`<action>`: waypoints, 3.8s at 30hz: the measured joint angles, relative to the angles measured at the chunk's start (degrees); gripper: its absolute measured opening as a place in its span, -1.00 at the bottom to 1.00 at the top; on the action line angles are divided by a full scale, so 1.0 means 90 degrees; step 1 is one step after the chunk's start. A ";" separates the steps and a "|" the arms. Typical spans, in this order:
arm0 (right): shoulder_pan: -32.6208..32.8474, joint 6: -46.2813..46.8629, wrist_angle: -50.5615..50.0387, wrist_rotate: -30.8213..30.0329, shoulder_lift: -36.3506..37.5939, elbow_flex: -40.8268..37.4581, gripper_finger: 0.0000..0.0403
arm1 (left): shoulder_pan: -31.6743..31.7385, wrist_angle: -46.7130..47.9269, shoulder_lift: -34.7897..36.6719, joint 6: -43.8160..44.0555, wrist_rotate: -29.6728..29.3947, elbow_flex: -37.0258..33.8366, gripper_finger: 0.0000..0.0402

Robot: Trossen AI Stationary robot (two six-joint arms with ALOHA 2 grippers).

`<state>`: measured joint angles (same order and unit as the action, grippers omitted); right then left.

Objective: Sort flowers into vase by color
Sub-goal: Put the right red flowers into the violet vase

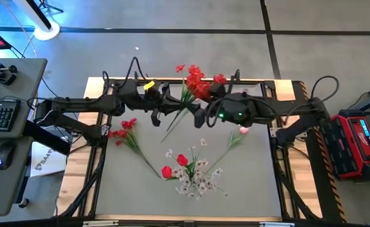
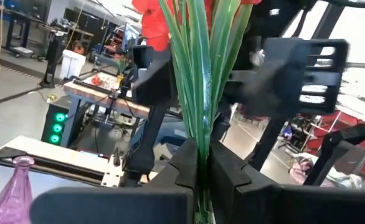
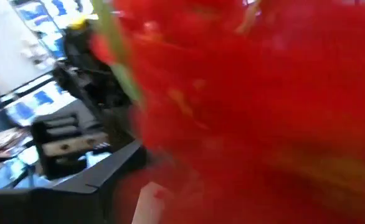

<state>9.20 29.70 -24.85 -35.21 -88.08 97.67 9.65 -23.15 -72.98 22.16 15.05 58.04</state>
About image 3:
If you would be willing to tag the red artificial flower bunch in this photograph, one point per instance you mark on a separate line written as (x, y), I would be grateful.
(248, 93)

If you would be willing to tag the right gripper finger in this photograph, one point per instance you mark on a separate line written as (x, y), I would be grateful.
(45, 208)

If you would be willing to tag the yellow tape tag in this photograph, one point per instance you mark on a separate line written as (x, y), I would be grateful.
(77, 24)

